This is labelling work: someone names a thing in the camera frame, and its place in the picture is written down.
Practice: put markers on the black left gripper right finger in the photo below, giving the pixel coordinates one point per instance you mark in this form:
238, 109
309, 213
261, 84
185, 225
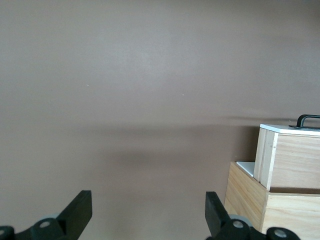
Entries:
215, 212

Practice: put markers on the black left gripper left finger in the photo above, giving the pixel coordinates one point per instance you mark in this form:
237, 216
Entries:
75, 212

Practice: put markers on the wooden drawer with white front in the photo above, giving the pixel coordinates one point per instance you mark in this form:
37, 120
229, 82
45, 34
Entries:
295, 162

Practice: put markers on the wooden drawer cabinet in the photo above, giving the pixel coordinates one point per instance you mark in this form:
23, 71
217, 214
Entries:
245, 200

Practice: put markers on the brown table cover mat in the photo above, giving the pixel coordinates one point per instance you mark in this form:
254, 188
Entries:
125, 75

